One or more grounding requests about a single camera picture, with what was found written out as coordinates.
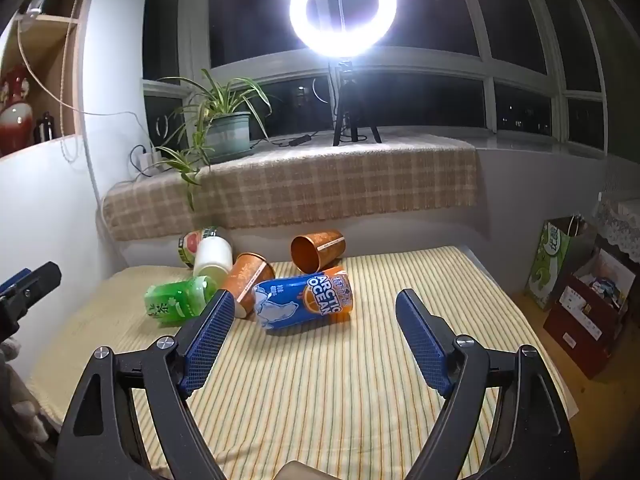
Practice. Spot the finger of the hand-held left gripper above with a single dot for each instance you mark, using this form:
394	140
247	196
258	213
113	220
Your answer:
35	282

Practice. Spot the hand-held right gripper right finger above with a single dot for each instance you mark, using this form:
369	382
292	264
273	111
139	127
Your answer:
422	340

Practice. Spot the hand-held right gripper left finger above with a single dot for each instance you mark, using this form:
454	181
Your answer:
207	340

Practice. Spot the blue Arctic Ocean can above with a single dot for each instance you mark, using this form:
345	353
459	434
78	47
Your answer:
295	300

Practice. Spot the orange patterned cup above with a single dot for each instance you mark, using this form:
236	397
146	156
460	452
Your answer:
247	275

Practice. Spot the white cup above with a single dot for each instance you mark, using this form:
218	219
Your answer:
212	257

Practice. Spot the copper orange cup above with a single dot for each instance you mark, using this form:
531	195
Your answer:
320	247

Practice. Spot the green plastic bottle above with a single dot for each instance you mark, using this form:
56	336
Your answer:
175	300

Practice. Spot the striped yellow mat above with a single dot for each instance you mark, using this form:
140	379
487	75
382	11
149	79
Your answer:
320	400

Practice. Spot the green paper bag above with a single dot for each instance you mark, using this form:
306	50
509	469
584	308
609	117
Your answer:
552	265

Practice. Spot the black bottle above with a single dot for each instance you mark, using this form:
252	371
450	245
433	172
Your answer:
44	130

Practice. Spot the red cardboard box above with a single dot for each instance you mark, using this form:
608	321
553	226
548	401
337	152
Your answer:
582	325

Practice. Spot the white power strip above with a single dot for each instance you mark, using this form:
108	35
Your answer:
150	160

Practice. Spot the red ceramic vase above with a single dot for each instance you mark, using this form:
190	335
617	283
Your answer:
14	115

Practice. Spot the plaid cloth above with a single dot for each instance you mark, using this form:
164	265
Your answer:
325	180

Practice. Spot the grey-green flower pot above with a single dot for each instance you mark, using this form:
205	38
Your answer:
230	132

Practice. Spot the wooden shelf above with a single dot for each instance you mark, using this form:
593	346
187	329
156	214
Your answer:
60	60

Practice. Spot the white lace cloth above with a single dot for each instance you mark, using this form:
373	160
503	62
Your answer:
620	225

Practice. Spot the spider plant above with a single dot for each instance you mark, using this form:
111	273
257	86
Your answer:
202	105

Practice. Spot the black tripod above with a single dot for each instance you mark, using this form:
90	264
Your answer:
347	105

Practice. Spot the white window frame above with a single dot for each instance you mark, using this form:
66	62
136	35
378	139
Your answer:
395	67

